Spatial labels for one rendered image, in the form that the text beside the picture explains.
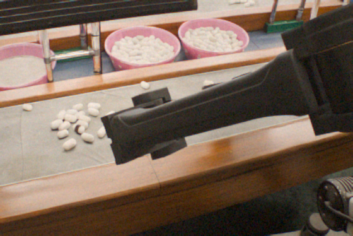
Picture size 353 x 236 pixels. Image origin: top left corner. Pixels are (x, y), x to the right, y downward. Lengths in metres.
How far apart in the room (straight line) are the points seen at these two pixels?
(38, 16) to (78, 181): 0.39
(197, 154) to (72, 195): 0.32
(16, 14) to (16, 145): 0.35
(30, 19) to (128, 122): 0.46
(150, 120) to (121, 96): 0.70
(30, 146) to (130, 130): 0.56
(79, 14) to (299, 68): 0.66
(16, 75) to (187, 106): 0.96
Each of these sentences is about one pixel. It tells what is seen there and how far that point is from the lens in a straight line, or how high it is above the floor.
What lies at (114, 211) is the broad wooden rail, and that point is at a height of 0.70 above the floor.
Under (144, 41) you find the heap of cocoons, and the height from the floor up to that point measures 0.74.
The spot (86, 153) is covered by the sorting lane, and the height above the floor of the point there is 0.74.
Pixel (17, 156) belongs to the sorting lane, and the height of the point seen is 0.74.
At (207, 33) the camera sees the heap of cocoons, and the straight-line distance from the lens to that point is 1.56.
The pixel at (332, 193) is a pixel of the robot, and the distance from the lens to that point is 1.02.
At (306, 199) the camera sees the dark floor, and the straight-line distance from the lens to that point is 2.02.
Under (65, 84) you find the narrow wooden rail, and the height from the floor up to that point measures 0.76.
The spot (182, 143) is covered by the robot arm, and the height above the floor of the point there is 1.01.
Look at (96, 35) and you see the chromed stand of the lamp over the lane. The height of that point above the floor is 0.90.
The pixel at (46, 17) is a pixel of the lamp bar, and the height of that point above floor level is 1.07.
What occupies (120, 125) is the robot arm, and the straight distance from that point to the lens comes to 0.56.
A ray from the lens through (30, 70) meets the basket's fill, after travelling 1.36.
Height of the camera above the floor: 1.48
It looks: 38 degrees down
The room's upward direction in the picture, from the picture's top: 3 degrees clockwise
